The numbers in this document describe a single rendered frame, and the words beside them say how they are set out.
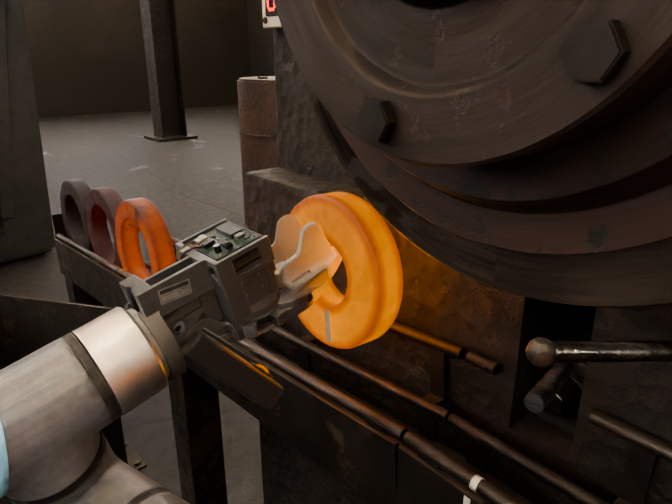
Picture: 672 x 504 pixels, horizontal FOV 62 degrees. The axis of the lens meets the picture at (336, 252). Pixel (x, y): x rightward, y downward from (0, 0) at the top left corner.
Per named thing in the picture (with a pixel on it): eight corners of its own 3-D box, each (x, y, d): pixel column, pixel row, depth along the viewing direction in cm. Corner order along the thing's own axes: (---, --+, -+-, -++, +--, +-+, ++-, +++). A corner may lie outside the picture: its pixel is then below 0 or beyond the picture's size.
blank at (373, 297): (298, 189, 62) (273, 192, 60) (401, 194, 50) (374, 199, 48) (309, 322, 65) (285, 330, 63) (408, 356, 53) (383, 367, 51)
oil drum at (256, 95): (300, 205, 397) (297, 72, 367) (356, 223, 355) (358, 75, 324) (226, 220, 361) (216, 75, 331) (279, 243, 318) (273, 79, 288)
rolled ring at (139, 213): (106, 209, 103) (123, 206, 105) (131, 306, 104) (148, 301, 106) (139, 191, 88) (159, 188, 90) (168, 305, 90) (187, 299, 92)
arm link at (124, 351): (134, 431, 42) (97, 386, 48) (187, 395, 44) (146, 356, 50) (93, 354, 38) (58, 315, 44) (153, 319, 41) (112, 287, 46)
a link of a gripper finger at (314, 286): (337, 272, 51) (258, 323, 46) (340, 286, 51) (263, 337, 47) (305, 259, 54) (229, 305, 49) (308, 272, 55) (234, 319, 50)
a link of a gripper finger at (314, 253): (356, 204, 52) (277, 249, 47) (367, 258, 55) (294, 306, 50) (334, 198, 54) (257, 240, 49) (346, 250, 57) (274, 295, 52)
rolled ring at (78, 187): (78, 182, 115) (94, 180, 117) (54, 178, 129) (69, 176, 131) (95, 268, 120) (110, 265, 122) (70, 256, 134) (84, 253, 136)
